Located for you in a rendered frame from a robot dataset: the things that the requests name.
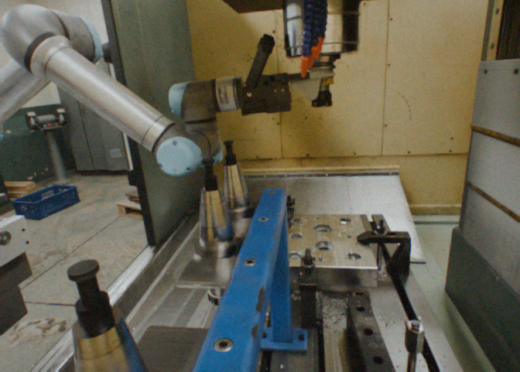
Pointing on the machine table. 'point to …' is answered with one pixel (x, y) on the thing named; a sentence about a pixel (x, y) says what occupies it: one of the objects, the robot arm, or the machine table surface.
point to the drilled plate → (331, 240)
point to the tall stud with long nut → (414, 342)
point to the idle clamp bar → (367, 336)
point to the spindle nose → (338, 45)
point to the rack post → (282, 305)
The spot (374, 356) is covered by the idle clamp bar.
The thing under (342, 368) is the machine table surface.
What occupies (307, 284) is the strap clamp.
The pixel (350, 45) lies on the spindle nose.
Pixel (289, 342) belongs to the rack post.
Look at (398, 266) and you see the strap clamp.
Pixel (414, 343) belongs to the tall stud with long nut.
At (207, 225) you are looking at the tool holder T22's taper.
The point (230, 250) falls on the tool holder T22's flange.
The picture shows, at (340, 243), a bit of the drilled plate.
